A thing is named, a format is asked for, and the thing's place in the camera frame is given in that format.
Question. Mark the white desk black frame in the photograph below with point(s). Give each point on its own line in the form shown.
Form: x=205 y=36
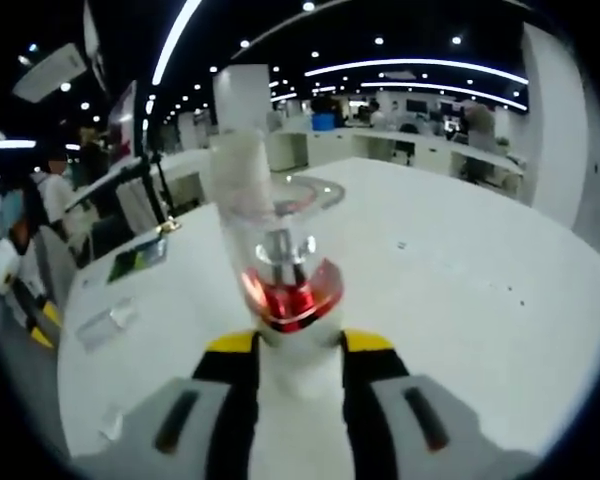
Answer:
x=115 y=177

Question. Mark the silver print skincare tube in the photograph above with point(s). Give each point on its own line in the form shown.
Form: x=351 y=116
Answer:
x=102 y=325

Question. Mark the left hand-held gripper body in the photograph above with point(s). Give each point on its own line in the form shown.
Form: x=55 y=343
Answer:
x=2 y=267

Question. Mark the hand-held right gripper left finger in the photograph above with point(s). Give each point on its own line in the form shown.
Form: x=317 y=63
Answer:
x=225 y=380

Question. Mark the white skincare pump bottle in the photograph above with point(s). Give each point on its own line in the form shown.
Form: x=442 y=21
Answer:
x=290 y=305

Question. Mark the straight ceiling light strip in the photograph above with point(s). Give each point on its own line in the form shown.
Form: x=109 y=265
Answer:
x=172 y=47

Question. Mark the curved ceiling light strip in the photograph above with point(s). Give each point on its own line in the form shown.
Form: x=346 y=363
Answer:
x=415 y=62
x=445 y=89

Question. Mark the green silver skincare sachet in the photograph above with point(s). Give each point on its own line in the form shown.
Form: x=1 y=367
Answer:
x=137 y=257

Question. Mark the black tripod stand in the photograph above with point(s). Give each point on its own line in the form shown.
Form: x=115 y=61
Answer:
x=152 y=180

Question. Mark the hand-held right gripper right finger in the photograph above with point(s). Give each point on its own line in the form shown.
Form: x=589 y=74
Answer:
x=375 y=370

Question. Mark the red white standing banner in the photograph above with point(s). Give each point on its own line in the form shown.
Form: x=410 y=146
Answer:
x=122 y=120

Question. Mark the white ceiling air conditioner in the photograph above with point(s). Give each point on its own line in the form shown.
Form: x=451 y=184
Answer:
x=50 y=70

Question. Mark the gold foil skincare sachet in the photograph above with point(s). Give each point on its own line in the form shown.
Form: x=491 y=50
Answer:
x=170 y=226

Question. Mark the blue plastic crate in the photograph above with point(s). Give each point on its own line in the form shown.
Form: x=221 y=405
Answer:
x=325 y=121

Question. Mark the long white office counter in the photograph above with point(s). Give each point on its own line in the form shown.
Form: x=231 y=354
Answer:
x=405 y=142

